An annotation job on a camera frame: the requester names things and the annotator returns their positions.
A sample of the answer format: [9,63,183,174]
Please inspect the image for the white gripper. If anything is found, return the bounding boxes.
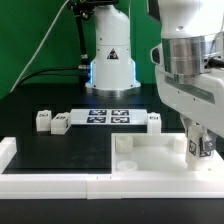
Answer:
[155,65,224,150]

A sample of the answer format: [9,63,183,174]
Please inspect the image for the white square tabletop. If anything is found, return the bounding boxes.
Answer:
[111,133,220,172]

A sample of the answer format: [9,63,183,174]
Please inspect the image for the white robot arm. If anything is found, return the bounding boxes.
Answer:
[86,0,224,149]

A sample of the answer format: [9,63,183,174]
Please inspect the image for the white U-shaped fence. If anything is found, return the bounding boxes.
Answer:
[0,137,224,199]

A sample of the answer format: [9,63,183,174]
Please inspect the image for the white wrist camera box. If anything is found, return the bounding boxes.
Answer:
[150,45,163,66]

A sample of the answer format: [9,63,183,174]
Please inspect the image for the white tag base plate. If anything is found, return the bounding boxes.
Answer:
[71,109,147,125]

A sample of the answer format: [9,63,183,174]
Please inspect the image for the black cables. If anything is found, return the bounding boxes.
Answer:
[19,67,88,85]

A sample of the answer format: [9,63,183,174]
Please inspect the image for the white cable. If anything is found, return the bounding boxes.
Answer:
[9,0,72,94]

